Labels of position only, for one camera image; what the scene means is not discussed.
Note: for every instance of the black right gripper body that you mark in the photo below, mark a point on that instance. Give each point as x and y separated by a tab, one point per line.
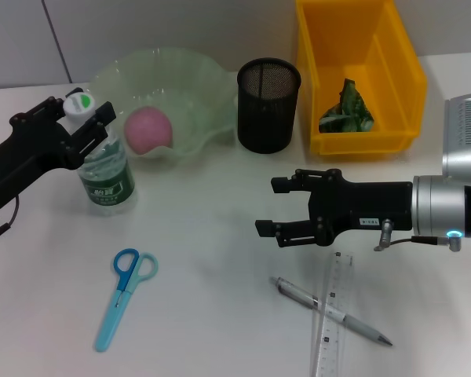
369	204

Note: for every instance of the clear plastic ruler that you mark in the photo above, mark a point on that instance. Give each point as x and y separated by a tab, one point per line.
331	341

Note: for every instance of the yellow plastic bin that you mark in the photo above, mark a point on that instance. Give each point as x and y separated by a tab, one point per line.
392	70

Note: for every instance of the green plastic wrapper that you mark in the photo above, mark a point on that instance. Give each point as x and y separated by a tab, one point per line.
347	118

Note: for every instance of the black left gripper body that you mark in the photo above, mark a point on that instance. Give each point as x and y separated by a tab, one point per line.
27	153

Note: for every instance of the clear green-label water bottle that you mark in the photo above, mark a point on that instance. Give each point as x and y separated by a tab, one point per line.
110	184

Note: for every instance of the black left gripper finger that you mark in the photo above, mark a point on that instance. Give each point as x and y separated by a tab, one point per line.
49	109
104	114

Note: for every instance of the pink peach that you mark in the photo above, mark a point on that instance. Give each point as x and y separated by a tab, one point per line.
147	129

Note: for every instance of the black mesh pen holder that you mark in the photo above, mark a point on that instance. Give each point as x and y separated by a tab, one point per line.
265	114

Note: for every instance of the translucent green wavy fruit plate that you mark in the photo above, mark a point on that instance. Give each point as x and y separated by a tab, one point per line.
196	94

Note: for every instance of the grey white ballpoint pen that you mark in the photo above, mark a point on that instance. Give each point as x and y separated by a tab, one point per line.
361	326

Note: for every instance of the blue capped scissors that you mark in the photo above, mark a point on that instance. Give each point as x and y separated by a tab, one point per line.
110	326

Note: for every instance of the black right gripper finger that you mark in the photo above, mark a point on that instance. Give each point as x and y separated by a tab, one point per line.
265	229
281	185

